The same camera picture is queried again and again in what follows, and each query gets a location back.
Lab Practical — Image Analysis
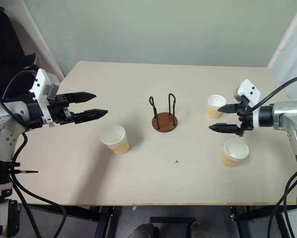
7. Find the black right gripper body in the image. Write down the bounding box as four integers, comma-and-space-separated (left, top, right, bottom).
235, 96, 255, 138

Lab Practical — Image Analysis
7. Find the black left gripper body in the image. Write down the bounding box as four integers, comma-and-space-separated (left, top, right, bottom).
46, 94, 76, 125

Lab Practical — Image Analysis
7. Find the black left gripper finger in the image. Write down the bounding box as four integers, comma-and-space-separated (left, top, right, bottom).
65, 91, 97, 104
69, 108, 109, 125

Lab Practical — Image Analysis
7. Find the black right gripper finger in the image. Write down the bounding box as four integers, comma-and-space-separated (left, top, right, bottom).
208, 122, 241, 136
218, 103, 239, 115

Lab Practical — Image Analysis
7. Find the tan paper cup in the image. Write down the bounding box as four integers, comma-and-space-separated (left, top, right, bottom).
205, 94, 227, 120
220, 138, 250, 169
100, 124, 131, 156

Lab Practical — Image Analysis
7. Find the black chair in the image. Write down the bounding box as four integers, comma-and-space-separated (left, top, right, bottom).
0, 6, 38, 106

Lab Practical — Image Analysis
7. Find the dark rounded shape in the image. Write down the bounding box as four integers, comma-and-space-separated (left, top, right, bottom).
189, 221, 210, 238
130, 222, 160, 238

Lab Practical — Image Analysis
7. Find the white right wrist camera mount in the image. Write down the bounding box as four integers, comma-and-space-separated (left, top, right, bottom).
233, 79, 261, 129

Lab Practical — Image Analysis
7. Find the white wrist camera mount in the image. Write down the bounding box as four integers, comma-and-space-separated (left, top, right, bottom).
233, 79, 261, 129
29, 68, 61, 128

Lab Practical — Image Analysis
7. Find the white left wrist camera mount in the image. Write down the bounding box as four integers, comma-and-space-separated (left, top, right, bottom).
29, 68, 61, 128

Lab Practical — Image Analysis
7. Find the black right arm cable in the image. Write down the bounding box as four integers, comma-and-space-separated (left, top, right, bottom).
250, 75, 297, 238

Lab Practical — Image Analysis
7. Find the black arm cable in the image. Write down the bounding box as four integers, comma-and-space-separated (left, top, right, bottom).
0, 70, 68, 238
250, 75, 297, 238

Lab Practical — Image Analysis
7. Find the brown cup holder stand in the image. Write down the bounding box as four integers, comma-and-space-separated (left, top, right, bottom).
148, 93, 179, 133

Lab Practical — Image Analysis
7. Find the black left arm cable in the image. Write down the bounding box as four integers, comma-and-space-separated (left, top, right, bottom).
0, 70, 68, 238

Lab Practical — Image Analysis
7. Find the black metal table frame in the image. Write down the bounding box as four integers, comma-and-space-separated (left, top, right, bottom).
16, 203, 297, 238

